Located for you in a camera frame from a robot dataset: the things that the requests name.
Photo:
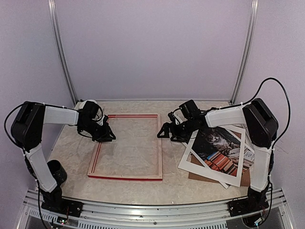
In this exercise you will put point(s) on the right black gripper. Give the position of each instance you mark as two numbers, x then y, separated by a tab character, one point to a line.
166	126

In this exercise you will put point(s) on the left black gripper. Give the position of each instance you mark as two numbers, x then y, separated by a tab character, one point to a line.
105	134

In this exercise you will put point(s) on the white photo mat board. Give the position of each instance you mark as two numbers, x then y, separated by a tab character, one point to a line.
204	170

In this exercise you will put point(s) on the wooden red picture frame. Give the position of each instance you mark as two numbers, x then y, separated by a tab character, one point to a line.
135	154

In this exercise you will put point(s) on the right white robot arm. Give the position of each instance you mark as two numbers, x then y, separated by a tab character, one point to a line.
259	121

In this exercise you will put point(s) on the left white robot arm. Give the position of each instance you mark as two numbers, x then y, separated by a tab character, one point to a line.
26	130

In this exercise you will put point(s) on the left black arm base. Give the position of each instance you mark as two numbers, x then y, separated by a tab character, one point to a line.
54	202

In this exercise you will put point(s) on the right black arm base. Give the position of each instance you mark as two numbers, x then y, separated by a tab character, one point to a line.
254	201

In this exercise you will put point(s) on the cat and books photo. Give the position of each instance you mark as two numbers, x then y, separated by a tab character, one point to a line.
220	148

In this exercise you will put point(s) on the grey round plate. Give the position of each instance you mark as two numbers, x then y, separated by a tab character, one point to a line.
99	114

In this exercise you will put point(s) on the orange white bowl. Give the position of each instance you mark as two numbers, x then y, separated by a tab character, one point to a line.
82	104

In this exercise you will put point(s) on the black cylindrical cup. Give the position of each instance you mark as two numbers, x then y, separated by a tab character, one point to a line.
57	171

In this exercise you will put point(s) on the brown cardboard backing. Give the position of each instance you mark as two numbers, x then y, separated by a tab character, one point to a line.
245	178

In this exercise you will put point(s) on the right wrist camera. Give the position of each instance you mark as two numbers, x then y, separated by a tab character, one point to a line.
189	110

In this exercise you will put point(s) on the aluminium front rail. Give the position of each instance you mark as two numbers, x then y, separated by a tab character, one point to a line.
209	215

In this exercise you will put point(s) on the left aluminium post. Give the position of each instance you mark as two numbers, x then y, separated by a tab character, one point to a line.
60	50

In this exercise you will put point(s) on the aluminium post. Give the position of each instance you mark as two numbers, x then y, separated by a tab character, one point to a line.
60	50
246	50

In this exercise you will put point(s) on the right aluminium post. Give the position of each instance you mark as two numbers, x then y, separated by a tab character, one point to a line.
246	50

